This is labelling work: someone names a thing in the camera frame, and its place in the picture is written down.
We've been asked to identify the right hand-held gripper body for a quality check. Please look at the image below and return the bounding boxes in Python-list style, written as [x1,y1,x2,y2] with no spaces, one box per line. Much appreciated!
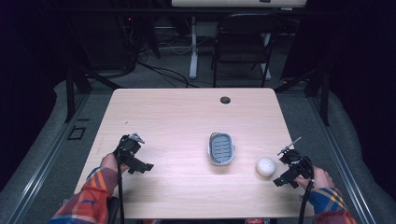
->
[276,136,314,182]

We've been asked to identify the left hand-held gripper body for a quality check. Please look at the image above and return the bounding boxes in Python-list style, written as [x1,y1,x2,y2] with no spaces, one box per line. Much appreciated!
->
[113,133,146,166]

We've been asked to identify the round white soap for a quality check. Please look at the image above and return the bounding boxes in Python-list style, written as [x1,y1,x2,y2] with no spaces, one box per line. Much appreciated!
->
[255,156,277,178]

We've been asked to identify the grey soap dish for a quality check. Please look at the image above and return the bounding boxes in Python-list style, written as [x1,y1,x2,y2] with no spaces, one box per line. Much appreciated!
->
[207,132,236,167]

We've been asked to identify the person's left hand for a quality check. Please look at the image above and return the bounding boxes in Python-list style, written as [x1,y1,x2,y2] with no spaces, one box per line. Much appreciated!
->
[99,152,130,175]

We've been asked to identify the person's right hand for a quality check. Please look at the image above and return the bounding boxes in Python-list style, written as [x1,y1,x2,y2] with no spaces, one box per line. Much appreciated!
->
[293,165,336,191]

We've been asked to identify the red object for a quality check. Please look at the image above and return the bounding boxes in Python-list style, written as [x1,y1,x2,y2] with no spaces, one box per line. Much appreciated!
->
[245,217,271,224]

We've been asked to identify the black metal stand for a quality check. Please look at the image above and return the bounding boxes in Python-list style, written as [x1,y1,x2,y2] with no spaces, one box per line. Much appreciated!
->
[274,65,332,127]
[64,61,123,124]

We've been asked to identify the black folding chair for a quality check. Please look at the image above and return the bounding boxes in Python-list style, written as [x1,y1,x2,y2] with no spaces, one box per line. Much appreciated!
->
[212,12,284,89]

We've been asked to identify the white background desk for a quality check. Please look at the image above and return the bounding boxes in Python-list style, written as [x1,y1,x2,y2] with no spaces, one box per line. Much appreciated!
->
[171,0,308,80]

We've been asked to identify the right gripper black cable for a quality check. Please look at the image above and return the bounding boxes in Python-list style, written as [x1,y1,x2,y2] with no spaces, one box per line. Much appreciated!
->
[298,178,316,224]

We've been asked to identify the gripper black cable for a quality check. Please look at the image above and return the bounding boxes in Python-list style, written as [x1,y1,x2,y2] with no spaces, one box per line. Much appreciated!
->
[298,178,316,224]
[115,143,126,224]

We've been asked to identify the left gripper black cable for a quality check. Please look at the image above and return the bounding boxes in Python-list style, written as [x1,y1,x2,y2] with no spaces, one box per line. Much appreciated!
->
[115,143,126,224]

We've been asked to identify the metal floor rail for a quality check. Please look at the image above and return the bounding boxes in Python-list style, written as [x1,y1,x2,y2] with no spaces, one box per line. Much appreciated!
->
[8,92,92,224]
[305,92,378,224]

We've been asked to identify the black floor cables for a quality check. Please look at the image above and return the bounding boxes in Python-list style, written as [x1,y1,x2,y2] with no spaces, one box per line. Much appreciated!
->
[124,18,200,90]

